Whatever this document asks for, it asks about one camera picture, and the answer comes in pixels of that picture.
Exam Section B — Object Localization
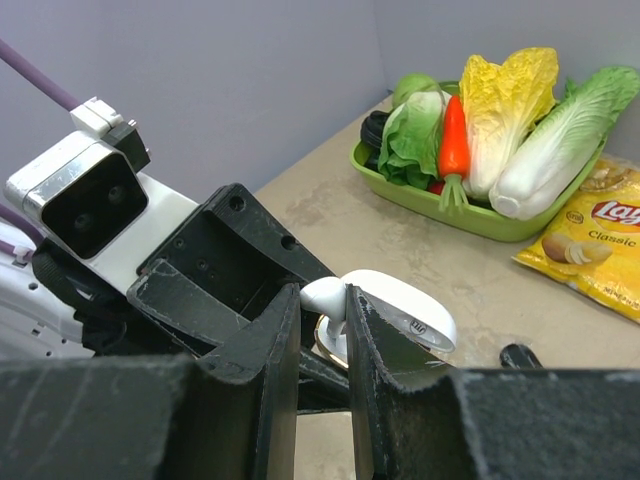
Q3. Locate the black earbud charging case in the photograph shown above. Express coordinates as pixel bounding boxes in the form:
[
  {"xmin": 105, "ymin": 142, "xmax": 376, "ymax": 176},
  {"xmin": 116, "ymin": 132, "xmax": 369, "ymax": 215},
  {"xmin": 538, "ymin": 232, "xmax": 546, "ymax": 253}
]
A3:
[{"xmin": 499, "ymin": 343, "xmax": 543, "ymax": 370}]

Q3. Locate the white earbud charging case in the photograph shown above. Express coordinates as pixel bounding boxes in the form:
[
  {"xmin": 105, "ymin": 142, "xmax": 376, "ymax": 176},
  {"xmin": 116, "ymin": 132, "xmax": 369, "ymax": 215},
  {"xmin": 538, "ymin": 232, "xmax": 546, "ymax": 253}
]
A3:
[{"xmin": 314, "ymin": 269, "xmax": 457, "ymax": 369}]

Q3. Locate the white earbud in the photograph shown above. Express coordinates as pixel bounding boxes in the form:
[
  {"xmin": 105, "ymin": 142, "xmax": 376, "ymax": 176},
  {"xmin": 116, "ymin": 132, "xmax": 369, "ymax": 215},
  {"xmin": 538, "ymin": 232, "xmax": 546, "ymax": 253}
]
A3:
[{"xmin": 300, "ymin": 277, "xmax": 347, "ymax": 340}]

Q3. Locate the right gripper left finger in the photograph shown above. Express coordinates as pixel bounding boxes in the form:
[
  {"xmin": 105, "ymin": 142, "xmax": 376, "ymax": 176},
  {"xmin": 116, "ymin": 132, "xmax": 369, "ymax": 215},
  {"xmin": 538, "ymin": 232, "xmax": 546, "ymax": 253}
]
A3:
[{"xmin": 0, "ymin": 282, "xmax": 302, "ymax": 480}]

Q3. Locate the orange toy carrot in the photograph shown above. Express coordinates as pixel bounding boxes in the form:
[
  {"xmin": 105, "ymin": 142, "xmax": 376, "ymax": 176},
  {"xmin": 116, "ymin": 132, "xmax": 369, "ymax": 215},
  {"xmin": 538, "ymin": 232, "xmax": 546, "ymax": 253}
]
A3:
[{"xmin": 437, "ymin": 95, "xmax": 471, "ymax": 212}]

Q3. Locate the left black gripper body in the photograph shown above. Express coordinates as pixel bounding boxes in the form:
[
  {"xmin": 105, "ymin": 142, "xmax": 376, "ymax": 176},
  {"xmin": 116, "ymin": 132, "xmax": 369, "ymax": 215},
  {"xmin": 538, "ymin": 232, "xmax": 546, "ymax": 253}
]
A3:
[{"xmin": 32, "ymin": 199, "xmax": 281, "ymax": 359}]

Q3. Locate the green white bok choy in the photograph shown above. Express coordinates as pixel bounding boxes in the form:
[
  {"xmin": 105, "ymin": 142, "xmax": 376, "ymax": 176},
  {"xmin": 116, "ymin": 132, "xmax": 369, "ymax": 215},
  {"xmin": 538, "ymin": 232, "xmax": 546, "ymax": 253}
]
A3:
[{"xmin": 377, "ymin": 91, "xmax": 451, "ymax": 190}]

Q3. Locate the tall green napa cabbage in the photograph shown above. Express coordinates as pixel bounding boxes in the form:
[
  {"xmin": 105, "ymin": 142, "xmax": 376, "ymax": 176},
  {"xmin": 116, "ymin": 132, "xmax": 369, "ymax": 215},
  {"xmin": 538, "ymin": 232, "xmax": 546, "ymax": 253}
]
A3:
[{"xmin": 489, "ymin": 66, "xmax": 639, "ymax": 221}]

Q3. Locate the green plastic vegetable tray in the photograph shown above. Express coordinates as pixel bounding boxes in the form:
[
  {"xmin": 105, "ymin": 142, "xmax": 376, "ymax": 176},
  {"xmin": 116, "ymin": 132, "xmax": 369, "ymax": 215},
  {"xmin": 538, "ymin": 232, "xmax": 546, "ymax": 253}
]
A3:
[{"xmin": 349, "ymin": 79, "xmax": 609, "ymax": 244}]

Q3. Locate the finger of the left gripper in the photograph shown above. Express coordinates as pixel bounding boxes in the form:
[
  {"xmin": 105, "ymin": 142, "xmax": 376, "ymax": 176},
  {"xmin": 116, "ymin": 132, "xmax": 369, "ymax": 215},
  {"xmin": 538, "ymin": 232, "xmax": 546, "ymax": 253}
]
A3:
[
  {"xmin": 124, "ymin": 257, "xmax": 351, "ymax": 411},
  {"xmin": 199, "ymin": 182, "xmax": 341, "ymax": 321}
]

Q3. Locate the dark green toy vegetable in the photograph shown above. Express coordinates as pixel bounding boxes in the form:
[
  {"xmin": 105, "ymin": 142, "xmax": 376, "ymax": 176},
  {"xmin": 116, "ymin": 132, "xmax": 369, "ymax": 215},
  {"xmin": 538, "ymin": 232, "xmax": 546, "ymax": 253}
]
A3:
[{"xmin": 360, "ymin": 110, "xmax": 390, "ymax": 171}]

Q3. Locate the round green cabbage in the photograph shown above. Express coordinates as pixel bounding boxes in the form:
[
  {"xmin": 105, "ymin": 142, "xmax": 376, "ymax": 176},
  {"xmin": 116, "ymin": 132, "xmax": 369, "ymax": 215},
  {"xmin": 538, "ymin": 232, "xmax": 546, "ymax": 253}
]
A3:
[{"xmin": 392, "ymin": 72, "xmax": 441, "ymax": 109}]

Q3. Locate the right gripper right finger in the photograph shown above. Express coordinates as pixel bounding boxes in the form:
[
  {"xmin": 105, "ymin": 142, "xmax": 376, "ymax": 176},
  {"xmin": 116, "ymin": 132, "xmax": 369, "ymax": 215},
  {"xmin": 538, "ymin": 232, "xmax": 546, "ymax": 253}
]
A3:
[{"xmin": 346, "ymin": 287, "xmax": 639, "ymax": 479}]

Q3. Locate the yellow Lays chips bag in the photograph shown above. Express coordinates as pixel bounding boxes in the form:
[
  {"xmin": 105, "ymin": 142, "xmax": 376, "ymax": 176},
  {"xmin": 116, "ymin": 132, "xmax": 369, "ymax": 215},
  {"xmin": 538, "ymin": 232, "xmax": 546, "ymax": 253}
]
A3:
[{"xmin": 514, "ymin": 156, "xmax": 639, "ymax": 322}]

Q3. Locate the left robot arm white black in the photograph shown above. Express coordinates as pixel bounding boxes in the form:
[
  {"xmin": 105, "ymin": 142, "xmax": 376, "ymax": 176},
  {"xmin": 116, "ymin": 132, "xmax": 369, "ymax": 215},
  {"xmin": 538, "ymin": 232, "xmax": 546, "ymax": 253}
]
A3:
[{"xmin": 1, "ymin": 204, "xmax": 348, "ymax": 415}]

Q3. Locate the yellow toy cabbage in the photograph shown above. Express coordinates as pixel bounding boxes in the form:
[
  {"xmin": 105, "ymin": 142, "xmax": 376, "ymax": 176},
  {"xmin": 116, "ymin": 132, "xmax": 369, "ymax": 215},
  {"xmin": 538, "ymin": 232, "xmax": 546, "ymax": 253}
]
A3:
[{"xmin": 459, "ymin": 47, "xmax": 559, "ymax": 200}]

